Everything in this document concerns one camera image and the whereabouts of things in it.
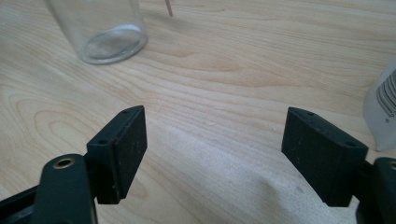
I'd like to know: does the clear glass jar hinged lid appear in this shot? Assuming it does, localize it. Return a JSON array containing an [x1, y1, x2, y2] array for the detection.
[[46, 0, 149, 65]]

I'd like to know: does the white and blue packet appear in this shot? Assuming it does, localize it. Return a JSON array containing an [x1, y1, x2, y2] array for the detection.
[[362, 57, 396, 152]]

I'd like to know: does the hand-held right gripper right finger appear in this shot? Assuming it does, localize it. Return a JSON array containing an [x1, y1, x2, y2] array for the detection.
[[281, 106, 369, 208]]

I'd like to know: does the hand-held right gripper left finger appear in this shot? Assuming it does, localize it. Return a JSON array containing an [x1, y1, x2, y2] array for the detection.
[[86, 105, 148, 205]]

